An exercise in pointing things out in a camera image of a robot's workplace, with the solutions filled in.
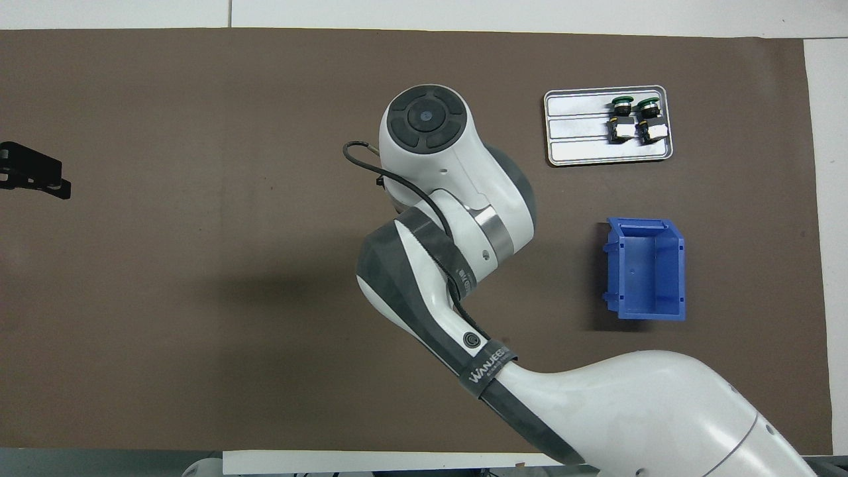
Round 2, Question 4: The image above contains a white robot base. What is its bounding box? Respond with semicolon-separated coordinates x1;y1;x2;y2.
182;456;224;477

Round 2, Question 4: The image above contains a brown table mat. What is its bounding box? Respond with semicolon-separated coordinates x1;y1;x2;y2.
0;28;833;456

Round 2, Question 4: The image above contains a silver metal tray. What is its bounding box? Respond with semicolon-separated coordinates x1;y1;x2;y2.
543;85;674;167

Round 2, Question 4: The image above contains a blue plastic storage bin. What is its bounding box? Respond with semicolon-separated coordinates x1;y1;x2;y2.
602;217;687;322

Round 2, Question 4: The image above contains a black right arm wrist strap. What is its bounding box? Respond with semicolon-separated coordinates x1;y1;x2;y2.
396;207;479;300

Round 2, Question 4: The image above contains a black right arm forearm strap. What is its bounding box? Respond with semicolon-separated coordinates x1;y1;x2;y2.
457;339;519;401

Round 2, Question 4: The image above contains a green push button switch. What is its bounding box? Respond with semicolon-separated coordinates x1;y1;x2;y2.
635;97;667;145
608;96;635;144

